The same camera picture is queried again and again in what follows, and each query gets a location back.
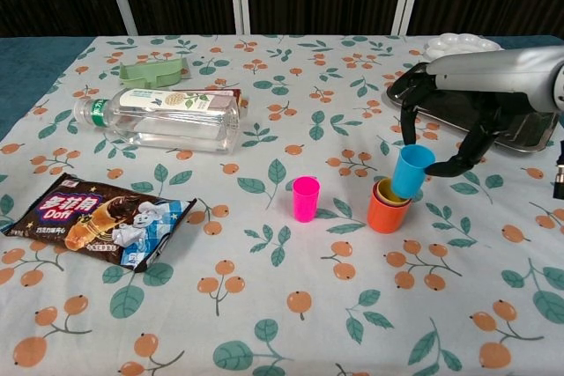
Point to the stainless steel tray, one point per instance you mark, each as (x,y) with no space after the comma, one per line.
(520,129)

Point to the floral fruit print tablecloth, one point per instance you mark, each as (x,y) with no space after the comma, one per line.
(264,305)

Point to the white flower paint palette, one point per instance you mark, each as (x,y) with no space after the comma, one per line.
(458,43)

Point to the light blue plastic cup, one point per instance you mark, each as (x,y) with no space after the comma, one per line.
(412,171)

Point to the orange plastic cup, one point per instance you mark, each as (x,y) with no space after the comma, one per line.
(388,219)

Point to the brown snack box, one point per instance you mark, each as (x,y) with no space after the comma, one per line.
(237,96)

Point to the clear plastic water bottle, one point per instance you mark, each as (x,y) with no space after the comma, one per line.
(167,125)

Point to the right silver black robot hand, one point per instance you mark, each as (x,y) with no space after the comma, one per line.
(484,76)

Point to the green plastic dustpan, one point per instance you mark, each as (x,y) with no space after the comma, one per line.
(150,74)

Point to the yellow plastic cup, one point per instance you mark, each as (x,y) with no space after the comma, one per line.
(388,193)

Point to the teal table cover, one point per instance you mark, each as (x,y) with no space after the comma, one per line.
(26,68)

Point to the chocolate cone snack bag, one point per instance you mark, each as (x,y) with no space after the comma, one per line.
(88,217)

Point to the pink plastic cup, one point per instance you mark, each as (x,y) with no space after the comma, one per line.
(305,204)

